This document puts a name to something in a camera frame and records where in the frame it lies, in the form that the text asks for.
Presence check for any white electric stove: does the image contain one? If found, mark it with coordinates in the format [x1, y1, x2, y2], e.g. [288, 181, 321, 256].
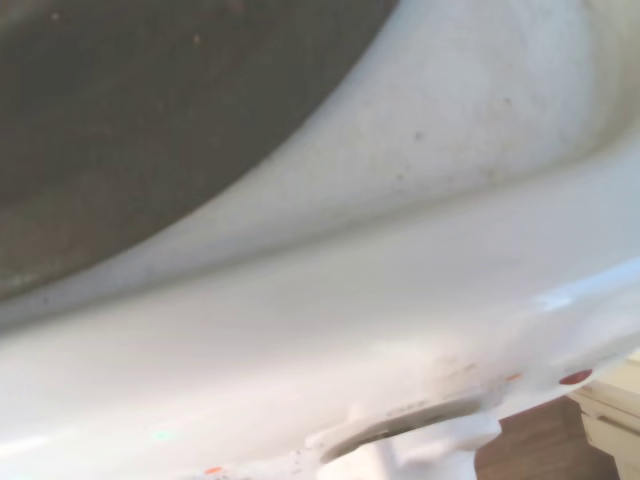
[0, 0, 640, 480]

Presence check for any white door cabinet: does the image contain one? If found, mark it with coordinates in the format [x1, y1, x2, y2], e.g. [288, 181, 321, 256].
[567, 349, 640, 480]

